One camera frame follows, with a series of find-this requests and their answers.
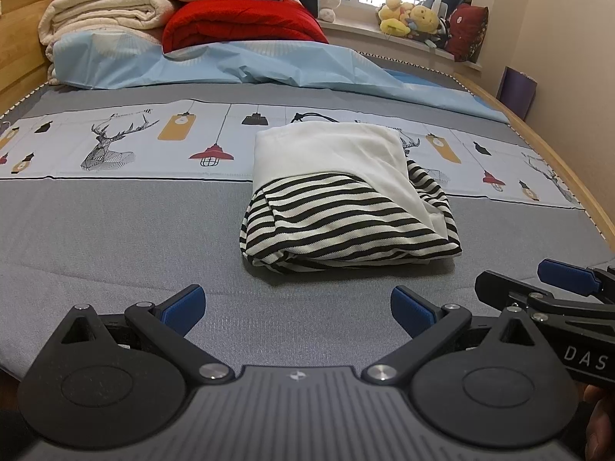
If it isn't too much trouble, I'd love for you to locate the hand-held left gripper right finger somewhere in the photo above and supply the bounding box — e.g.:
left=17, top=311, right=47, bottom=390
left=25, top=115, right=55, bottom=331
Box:
left=361, top=286, right=539, bottom=386

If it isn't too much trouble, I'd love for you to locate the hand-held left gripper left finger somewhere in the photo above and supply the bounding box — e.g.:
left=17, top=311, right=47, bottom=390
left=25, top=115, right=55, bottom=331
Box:
left=60, top=284, right=237, bottom=386

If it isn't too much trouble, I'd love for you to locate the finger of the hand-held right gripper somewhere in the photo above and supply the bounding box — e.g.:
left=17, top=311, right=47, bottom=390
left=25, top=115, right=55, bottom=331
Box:
left=538, top=259, right=615, bottom=298
left=475, top=271, right=553, bottom=310

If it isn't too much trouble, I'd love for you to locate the striped white hooded sweater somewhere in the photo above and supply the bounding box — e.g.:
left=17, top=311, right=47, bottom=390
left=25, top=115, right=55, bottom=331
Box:
left=239, top=112, right=463, bottom=270

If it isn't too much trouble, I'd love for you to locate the person's right hand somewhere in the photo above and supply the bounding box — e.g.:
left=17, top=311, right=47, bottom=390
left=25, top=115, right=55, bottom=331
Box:
left=581, top=385, right=615, bottom=461

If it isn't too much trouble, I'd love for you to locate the grey bed sheet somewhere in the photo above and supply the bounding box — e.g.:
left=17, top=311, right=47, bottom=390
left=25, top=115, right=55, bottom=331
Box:
left=0, top=65, right=615, bottom=385

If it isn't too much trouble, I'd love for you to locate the light blue quilt cover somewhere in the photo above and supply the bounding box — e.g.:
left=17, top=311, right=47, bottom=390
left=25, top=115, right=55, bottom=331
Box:
left=48, top=31, right=510, bottom=124

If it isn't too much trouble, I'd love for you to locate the red cushion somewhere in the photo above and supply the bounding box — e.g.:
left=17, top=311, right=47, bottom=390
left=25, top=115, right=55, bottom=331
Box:
left=444, top=4, right=490, bottom=62

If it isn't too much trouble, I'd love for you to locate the yellow round plush toy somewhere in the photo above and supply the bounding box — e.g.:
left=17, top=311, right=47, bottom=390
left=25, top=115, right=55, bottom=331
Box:
left=408, top=4, right=441, bottom=39

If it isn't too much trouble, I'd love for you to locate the red folded blanket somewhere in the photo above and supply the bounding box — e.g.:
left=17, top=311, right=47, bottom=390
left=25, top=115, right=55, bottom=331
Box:
left=162, top=0, right=330, bottom=53

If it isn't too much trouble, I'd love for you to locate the cream folded blanket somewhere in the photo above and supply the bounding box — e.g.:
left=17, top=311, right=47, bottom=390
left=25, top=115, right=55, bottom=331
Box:
left=38, top=0, right=181, bottom=47

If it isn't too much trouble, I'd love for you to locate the white plush toy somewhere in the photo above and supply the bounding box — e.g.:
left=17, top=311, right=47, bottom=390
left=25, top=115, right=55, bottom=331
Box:
left=317, top=0, right=342, bottom=23

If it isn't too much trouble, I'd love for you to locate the wooden headboard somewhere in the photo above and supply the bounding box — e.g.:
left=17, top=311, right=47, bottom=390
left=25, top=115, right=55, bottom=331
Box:
left=0, top=0, right=78, bottom=109

